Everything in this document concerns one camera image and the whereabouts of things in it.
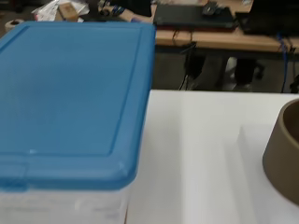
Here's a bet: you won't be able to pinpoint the clear plastic box blue lid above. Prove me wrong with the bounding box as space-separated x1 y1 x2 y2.
0 21 157 224

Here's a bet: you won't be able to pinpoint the wooden desk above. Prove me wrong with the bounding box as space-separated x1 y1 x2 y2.
151 0 299 61

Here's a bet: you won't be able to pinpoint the black closed laptop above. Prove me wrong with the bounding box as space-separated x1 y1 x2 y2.
152 3 237 32

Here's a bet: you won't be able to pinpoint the white flat box stand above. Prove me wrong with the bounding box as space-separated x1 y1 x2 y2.
230 124 299 224

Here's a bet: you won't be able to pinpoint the black computer mouse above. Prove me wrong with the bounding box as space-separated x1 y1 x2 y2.
201 1 222 17

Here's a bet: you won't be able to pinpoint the small cardboard box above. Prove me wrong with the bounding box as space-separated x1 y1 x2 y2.
57 2 78 22

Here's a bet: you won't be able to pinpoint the brown round tub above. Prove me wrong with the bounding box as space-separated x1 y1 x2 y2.
262 98 299 206

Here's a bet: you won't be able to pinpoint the white crumpled papers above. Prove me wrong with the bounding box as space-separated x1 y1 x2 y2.
32 0 92 22

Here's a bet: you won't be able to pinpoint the white tape roll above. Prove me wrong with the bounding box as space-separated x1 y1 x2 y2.
4 18 25 34

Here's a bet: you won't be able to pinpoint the black cables under desk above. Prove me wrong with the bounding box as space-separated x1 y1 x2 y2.
178 42 206 91

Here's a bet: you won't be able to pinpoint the blue cable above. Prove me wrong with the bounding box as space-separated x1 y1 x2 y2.
275 32 292 93

